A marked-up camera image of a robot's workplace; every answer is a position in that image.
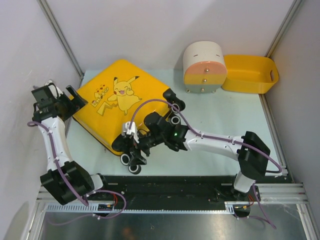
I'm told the white round drawer cabinet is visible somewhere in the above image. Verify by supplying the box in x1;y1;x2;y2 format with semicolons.
182;41;227;94

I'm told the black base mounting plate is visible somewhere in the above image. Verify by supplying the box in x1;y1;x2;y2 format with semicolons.
89;175;249;211

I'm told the yellow plastic basket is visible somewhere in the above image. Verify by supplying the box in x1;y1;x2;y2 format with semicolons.
221;54;279;94

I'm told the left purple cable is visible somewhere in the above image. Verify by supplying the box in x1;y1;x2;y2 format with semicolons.
26;121;127;226

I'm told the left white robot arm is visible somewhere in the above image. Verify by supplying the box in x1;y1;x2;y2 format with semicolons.
27;80;111;206

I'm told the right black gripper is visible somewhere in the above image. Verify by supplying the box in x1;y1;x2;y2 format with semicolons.
128;129;166;167

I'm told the aluminium frame rail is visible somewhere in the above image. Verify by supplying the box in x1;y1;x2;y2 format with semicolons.
37;184;308;218

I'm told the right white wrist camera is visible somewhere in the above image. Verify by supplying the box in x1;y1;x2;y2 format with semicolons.
121;121;139;143

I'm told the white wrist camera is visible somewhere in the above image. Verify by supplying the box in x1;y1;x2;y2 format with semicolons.
121;121;139;143
44;79;63;99

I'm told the yellow Pikachu suitcase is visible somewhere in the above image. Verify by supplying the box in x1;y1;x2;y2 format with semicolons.
71;58;187;175

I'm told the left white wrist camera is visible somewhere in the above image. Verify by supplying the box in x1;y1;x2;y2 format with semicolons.
44;79;63;99

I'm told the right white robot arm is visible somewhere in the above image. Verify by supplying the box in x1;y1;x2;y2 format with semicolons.
111;112;271;201

